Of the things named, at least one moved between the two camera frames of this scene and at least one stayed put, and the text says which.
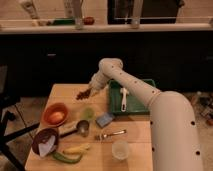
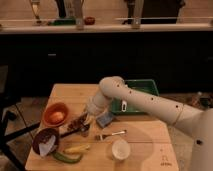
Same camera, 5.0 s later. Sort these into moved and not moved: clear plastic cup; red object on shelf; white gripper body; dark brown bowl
Moved: white gripper body
Not moved: dark brown bowl; red object on shelf; clear plastic cup
